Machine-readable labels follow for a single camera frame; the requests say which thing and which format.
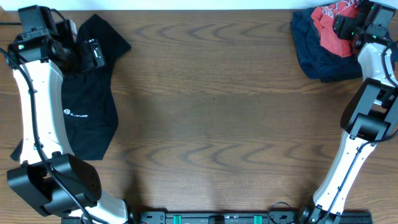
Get red orange t-shirt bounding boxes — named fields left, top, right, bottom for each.
left=310, top=0, right=363, bottom=58

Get black t-shirt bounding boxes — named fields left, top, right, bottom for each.
left=10, top=13, right=132, bottom=162

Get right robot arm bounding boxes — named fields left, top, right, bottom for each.
left=296, top=1, right=397, bottom=223

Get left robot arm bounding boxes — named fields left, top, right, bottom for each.
left=3, top=5, right=136, bottom=223

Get folded navy blue clothes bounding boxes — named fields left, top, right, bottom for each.
left=290, top=6, right=398, bottom=83

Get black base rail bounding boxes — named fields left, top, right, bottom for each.
left=60, top=208, right=373, bottom=224

